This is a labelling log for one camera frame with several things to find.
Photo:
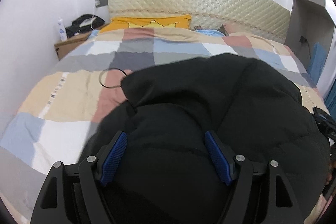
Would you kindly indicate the light blue cloth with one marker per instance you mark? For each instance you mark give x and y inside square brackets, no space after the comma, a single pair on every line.
[210,32]

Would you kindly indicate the grey wardrobe cabinet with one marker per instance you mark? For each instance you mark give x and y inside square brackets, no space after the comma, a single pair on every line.
[310,23]

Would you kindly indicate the cream quilted headboard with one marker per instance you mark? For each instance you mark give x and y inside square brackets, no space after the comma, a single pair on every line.
[264,18]

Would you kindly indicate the white spray bottle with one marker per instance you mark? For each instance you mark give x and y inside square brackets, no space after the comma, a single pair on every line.
[62,30]

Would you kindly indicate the black bag on nightstand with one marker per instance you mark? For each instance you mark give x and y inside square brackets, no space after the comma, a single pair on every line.
[84,23]

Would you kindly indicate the checkered patchwork duvet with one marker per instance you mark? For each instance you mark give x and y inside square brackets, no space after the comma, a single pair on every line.
[64,108]

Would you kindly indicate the yellow pillow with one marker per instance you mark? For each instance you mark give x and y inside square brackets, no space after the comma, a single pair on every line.
[118,23]

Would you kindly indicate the black puffer jacket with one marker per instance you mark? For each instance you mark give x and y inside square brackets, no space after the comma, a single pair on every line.
[185,123]

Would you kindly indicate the wooden nightstand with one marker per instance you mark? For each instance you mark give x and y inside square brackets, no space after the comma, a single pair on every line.
[63,48]

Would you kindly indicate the wall power outlet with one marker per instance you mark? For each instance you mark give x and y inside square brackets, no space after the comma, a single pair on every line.
[100,3]

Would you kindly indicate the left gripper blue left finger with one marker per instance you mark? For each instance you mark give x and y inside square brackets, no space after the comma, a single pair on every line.
[111,156]

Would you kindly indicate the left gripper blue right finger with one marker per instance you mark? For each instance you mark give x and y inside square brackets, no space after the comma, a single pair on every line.
[221,156]

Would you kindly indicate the blue curtain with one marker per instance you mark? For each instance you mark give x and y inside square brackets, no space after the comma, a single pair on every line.
[330,101]

